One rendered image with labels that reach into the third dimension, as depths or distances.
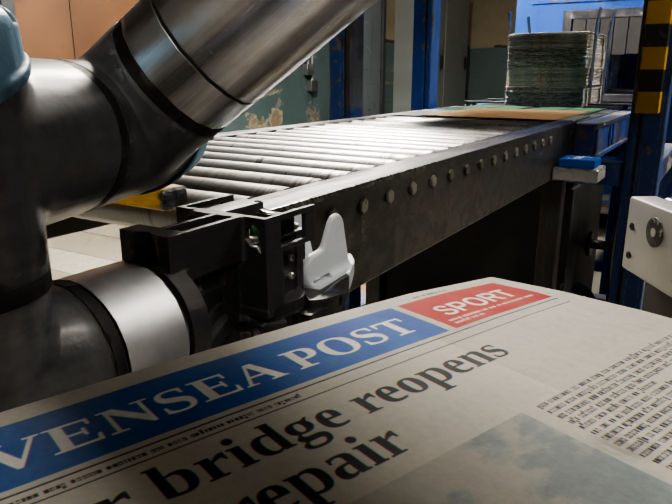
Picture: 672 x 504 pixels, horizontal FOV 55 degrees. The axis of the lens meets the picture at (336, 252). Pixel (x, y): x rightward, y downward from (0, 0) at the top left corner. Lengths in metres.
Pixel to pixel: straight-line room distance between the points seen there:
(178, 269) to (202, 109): 0.08
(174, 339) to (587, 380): 0.20
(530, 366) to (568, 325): 0.04
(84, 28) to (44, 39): 0.29
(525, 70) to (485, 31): 7.19
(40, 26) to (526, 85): 2.83
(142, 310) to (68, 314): 0.04
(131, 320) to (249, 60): 0.13
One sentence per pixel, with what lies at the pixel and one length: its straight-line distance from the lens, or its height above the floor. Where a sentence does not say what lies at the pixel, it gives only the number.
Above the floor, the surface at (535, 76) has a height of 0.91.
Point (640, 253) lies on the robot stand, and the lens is 0.83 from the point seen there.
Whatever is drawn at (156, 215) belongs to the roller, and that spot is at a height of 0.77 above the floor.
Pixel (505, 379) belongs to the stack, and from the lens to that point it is 0.20.
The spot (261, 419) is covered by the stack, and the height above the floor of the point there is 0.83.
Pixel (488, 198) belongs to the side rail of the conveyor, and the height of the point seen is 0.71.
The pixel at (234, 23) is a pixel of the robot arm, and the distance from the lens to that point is 0.31.
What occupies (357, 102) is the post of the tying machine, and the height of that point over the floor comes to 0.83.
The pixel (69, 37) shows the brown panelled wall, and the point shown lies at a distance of 4.38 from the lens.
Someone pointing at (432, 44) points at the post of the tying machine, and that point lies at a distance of 2.56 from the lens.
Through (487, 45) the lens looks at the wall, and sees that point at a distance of 9.72.
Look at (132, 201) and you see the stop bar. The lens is 0.60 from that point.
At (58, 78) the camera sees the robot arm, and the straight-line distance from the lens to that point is 0.31.
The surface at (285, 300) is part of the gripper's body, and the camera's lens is 0.40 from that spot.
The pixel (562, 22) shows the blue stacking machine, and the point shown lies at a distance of 4.17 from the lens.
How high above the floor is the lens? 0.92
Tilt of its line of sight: 16 degrees down
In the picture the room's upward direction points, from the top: straight up
